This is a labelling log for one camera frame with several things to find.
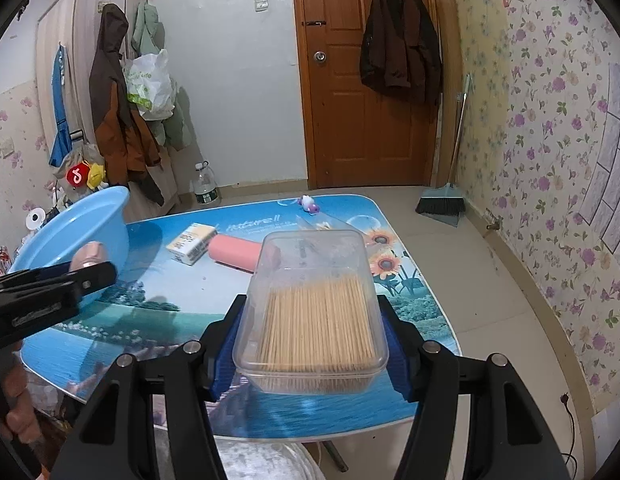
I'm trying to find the yellow white tissue pack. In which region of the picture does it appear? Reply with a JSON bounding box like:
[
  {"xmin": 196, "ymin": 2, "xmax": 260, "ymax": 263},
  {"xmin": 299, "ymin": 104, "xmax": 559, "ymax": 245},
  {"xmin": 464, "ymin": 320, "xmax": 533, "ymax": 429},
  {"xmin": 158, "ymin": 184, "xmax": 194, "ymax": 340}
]
[{"xmin": 167, "ymin": 223, "xmax": 218, "ymax": 266}]

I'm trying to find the pink cylindrical roll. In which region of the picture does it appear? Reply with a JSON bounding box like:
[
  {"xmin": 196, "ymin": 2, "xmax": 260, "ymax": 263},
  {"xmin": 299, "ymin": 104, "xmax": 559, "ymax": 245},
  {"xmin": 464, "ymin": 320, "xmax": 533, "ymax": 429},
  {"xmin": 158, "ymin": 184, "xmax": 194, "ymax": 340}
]
[{"xmin": 208, "ymin": 234, "xmax": 281, "ymax": 273}]

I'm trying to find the clear toothpick box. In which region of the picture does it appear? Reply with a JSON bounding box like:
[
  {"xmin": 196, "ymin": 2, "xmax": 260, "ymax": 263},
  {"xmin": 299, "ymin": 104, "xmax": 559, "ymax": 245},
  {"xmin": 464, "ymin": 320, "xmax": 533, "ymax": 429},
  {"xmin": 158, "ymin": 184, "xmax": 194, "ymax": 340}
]
[{"xmin": 233, "ymin": 230, "xmax": 389, "ymax": 394}]

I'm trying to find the Hello Kitty figurine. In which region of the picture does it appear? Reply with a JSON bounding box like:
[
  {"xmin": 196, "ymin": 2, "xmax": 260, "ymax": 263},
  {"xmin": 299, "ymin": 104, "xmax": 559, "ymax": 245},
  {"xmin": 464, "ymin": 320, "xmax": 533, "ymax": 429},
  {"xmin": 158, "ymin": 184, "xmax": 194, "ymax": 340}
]
[{"xmin": 298, "ymin": 195, "xmax": 319, "ymax": 214}]

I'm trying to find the person's left hand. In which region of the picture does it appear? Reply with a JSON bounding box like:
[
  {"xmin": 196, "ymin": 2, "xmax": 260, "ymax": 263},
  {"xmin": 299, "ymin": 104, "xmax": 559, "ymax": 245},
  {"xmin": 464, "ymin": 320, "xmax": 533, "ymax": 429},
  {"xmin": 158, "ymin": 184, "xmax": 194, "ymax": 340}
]
[{"xmin": 3, "ymin": 340, "xmax": 42, "ymax": 444}]

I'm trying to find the light blue plastic basin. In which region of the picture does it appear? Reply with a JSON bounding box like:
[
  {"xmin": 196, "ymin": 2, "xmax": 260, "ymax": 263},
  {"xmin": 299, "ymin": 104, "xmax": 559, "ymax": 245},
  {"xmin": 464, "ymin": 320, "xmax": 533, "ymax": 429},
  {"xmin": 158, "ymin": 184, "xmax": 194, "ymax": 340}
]
[{"xmin": 8, "ymin": 185, "xmax": 132, "ymax": 311}]

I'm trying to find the white tape roll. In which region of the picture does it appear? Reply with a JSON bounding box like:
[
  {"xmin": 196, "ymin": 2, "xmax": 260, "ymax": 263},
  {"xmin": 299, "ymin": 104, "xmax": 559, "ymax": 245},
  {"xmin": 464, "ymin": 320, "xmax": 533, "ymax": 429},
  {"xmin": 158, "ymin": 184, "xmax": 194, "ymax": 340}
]
[{"xmin": 25, "ymin": 207, "xmax": 46, "ymax": 231}]

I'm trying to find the red TikTok plush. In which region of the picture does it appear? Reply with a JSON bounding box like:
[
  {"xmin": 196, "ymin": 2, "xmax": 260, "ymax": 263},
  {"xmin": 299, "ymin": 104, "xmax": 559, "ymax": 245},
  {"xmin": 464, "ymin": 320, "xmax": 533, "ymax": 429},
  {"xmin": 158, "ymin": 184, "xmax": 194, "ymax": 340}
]
[{"xmin": 66, "ymin": 160, "xmax": 90, "ymax": 188}]

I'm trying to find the yellow plush toy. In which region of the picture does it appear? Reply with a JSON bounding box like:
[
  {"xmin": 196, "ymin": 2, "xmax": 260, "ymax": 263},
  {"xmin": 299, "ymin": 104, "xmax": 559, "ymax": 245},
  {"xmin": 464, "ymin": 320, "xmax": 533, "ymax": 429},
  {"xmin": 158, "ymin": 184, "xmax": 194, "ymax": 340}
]
[{"xmin": 86, "ymin": 162, "xmax": 106, "ymax": 191}]

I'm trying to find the brown orange hanging coat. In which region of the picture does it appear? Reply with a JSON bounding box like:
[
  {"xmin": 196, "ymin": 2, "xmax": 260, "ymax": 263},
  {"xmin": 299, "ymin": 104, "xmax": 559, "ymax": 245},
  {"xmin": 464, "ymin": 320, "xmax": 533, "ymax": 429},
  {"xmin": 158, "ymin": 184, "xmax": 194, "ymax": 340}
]
[{"xmin": 88, "ymin": 3, "xmax": 165, "ymax": 206}]

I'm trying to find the large clear water bottle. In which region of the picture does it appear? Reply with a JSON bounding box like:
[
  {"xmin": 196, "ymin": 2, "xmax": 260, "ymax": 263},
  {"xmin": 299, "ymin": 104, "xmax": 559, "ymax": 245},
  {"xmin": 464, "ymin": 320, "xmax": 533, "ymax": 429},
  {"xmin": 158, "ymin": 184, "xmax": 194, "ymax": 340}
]
[{"xmin": 193, "ymin": 160, "xmax": 220, "ymax": 206}]

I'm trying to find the white green plastic bag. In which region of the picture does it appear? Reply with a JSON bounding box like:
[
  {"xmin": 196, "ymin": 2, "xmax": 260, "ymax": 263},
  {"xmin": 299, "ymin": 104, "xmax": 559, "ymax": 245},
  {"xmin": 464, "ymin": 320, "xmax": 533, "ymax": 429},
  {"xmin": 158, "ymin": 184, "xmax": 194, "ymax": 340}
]
[{"xmin": 123, "ymin": 49, "xmax": 176, "ymax": 122}]

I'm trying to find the teal broom with dustpan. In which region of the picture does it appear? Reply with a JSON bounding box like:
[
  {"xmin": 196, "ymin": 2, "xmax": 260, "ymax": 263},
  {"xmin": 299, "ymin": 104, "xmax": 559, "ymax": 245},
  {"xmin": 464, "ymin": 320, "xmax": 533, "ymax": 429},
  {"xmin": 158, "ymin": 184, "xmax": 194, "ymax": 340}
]
[{"xmin": 415, "ymin": 74, "xmax": 472, "ymax": 228}]

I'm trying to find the pale green hanging garment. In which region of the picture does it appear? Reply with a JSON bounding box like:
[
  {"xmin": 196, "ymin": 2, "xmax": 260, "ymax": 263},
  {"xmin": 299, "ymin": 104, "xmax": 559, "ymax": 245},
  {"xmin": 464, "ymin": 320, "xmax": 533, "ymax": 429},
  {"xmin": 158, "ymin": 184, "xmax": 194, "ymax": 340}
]
[{"xmin": 124, "ymin": 3, "xmax": 191, "ymax": 151}]

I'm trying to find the wooden wardrobe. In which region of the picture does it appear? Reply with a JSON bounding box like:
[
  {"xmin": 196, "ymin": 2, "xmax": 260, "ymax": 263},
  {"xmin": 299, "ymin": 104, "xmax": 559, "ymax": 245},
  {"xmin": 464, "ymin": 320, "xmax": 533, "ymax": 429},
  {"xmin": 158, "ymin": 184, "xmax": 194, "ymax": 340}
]
[{"xmin": 35, "ymin": 0, "xmax": 179, "ymax": 222}]

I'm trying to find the brown wooden door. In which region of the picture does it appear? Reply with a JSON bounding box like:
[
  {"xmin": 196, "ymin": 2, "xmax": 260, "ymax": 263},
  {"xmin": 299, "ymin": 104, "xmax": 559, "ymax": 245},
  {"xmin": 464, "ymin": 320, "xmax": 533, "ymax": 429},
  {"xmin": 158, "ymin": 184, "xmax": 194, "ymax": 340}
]
[{"xmin": 293, "ymin": 0, "xmax": 442, "ymax": 188}]

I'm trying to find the dark brown hanging jacket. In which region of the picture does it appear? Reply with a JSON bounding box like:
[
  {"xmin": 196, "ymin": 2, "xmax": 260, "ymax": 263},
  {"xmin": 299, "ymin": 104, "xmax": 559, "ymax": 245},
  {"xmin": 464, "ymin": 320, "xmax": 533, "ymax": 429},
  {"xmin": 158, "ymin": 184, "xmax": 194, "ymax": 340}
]
[{"xmin": 360, "ymin": 0, "xmax": 442, "ymax": 106}]

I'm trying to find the black power cable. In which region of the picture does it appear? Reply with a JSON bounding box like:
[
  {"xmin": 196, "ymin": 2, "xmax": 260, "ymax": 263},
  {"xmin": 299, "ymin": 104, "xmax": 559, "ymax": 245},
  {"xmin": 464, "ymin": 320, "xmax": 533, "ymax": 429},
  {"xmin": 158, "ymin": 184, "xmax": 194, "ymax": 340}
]
[{"xmin": 559, "ymin": 391, "xmax": 581, "ymax": 478}]

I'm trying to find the blue strap bag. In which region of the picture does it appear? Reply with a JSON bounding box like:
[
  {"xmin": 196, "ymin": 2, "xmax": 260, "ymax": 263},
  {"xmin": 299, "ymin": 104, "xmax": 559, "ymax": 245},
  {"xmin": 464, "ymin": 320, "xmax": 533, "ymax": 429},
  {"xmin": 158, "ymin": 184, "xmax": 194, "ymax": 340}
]
[{"xmin": 49, "ymin": 44, "xmax": 72, "ymax": 168}]

